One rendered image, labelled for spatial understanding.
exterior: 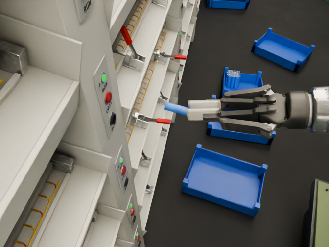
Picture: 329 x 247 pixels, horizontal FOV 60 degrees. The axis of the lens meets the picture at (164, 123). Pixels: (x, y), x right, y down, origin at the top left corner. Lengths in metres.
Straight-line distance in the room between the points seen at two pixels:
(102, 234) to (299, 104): 0.45
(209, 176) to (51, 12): 1.07
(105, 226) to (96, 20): 0.41
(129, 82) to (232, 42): 1.45
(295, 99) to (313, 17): 1.88
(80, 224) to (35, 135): 0.19
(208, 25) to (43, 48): 1.87
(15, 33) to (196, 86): 1.36
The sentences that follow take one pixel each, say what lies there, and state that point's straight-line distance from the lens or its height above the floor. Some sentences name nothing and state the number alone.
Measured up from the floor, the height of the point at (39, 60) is 0.90.
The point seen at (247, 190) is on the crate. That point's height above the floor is 0.00.
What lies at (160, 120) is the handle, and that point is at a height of 0.54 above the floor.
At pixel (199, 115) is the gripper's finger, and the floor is 0.63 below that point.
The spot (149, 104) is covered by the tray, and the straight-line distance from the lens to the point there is 0.79.
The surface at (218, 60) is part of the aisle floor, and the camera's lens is 1.81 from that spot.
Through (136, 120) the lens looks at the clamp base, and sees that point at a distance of 0.73.
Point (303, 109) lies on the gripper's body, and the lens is 0.58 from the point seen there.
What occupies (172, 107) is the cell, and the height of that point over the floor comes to 0.63.
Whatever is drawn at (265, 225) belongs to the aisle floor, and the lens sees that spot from 1.22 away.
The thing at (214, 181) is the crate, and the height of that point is 0.00.
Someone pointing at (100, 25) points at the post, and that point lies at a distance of 0.35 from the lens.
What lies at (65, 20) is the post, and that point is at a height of 0.95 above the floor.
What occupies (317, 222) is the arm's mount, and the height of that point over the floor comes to 0.22.
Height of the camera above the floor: 1.08
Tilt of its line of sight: 50 degrees down
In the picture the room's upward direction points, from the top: straight up
